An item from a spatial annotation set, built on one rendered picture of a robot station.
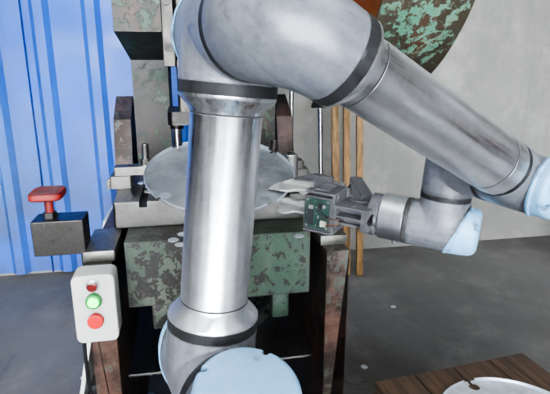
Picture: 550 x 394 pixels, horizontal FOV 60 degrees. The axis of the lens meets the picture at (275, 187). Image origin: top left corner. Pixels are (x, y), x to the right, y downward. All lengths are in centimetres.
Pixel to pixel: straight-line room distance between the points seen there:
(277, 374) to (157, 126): 95
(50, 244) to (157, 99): 53
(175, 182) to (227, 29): 51
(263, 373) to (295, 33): 35
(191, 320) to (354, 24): 38
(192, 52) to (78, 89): 185
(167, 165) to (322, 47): 60
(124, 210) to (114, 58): 132
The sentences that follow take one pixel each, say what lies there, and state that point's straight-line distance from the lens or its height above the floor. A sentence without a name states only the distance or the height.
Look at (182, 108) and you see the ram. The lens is 111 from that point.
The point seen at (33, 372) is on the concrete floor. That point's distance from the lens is 189.
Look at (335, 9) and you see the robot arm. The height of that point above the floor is 104.
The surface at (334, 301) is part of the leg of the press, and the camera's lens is 106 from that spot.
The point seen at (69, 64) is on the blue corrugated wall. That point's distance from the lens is 236.
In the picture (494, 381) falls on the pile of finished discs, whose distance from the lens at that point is 117.
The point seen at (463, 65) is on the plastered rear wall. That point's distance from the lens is 275.
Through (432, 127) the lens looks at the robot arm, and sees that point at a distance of 51.
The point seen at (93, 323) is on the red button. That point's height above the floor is 54.
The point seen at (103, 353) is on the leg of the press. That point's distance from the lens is 107.
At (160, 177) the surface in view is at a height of 79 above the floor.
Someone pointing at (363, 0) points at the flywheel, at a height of 114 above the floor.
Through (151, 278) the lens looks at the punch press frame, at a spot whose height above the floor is 56.
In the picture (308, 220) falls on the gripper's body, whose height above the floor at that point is 74.
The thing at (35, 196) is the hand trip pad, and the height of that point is 76.
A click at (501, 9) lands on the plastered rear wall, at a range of 286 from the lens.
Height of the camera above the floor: 100
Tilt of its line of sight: 15 degrees down
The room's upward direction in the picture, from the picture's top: straight up
